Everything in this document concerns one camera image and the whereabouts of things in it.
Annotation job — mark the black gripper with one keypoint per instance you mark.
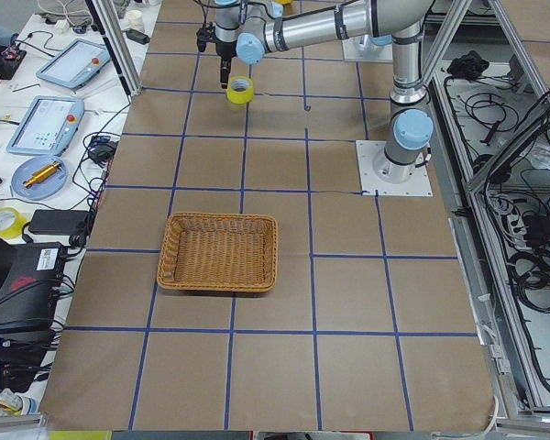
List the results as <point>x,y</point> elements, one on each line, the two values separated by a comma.
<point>223,49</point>

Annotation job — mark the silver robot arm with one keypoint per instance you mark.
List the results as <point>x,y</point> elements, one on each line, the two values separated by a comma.
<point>250,30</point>

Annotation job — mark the spare yellow tape roll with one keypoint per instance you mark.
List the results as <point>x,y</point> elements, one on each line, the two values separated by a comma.
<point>11,223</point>

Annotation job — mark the far teach pendant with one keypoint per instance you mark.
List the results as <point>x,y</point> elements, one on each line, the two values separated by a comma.
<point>75,65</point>

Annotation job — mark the teach pendant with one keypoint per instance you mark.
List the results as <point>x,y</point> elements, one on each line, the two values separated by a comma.
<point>75,65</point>
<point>47,127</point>

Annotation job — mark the near teach pendant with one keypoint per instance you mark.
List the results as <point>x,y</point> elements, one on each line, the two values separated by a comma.
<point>47,127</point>

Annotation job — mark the brown wicker basket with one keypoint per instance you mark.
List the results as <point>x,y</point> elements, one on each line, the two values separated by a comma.
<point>219,253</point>

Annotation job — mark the blue plate with brass tool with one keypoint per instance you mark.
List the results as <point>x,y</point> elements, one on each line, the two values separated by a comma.
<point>39,178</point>

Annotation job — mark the black power brick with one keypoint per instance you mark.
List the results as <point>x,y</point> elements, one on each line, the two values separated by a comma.
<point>57,222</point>

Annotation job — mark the black computer box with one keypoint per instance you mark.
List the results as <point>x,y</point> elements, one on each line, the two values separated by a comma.
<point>29,275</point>

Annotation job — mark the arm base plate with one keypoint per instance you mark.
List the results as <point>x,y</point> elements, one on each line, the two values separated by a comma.
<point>380,177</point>
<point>368,49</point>

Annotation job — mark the aluminium frame post right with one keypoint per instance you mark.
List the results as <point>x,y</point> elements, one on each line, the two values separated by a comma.
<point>105,17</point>

